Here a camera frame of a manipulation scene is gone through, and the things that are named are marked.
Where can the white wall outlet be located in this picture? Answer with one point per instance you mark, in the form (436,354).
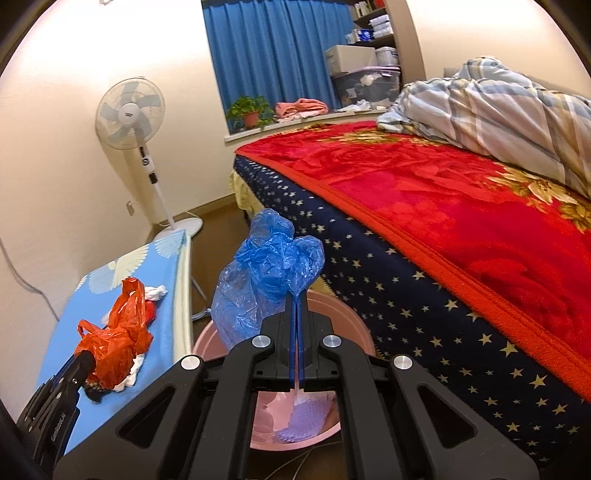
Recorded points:
(131,208)

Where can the blue curtain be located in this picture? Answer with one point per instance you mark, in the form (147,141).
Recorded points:
(277,55)

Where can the pink plastic basin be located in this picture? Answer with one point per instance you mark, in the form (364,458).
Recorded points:
(272,415)

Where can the white standing fan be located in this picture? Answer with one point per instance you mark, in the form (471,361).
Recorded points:
(130,113)

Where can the small clear plastic container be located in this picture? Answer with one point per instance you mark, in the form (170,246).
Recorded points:
(387,56)

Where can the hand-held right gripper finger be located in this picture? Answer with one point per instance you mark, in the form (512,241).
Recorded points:
(301,346)
(292,346)

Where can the blue plastic bag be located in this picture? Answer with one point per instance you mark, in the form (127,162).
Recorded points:
(272,263)

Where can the navy star print mattress cover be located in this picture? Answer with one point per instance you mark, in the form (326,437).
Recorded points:
(415,314)

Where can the wall shelf unit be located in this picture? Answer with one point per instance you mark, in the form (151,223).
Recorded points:
(376,27)

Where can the crumpled white tissue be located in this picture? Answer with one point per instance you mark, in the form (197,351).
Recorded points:
(157,292)
(131,374)

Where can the orange plastic bag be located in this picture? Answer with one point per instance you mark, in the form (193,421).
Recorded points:
(115,341)

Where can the lavender textured wrapper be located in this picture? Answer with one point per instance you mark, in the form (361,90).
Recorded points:
(307,415)

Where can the white window sill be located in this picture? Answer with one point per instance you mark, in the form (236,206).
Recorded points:
(258,134)

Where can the plaid quilt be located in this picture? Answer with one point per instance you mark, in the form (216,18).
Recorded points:
(485,106)

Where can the clear storage bin pink lid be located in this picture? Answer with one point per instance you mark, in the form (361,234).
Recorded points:
(364,87)

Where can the pink folded cloth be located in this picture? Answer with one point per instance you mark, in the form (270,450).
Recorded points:
(300,109)

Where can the potted green plant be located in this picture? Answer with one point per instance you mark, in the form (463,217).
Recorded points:
(251,111)

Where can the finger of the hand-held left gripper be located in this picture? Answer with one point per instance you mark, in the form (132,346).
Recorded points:
(74,371)

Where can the blue bird print table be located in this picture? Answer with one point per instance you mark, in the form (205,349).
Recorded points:
(62,330)

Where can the grey cardboard box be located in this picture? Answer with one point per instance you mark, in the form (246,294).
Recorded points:
(348,60)

